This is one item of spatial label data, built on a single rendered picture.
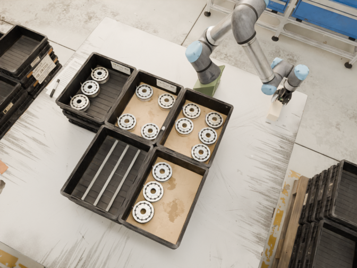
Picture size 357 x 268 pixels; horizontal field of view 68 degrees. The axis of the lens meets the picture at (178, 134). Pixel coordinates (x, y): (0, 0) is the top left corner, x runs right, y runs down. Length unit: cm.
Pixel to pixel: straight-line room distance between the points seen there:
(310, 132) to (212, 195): 150
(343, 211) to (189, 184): 108
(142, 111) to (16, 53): 131
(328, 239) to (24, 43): 266
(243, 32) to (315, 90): 188
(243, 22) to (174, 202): 91
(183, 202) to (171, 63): 101
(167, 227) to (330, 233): 117
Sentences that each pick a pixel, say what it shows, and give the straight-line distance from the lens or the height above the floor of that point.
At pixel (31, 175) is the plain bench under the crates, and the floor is 70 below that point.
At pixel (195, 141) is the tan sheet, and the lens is 148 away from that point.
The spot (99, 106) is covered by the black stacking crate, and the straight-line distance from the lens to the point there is 161.
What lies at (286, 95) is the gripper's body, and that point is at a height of 92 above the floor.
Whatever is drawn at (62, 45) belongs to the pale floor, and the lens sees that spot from 317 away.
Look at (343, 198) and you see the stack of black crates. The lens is 208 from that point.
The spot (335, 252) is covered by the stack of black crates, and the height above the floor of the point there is 38.
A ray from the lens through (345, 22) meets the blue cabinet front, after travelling 315.
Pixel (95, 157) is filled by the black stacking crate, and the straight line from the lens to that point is 148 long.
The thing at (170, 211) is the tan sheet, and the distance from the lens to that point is 136.
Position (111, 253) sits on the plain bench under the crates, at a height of 70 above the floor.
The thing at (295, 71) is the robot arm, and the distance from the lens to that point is 157.
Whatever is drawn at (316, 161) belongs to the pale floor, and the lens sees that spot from 268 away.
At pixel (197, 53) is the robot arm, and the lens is 160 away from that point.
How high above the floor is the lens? 217
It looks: 64 degrees down
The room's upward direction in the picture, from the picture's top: 7 degrees clockwise
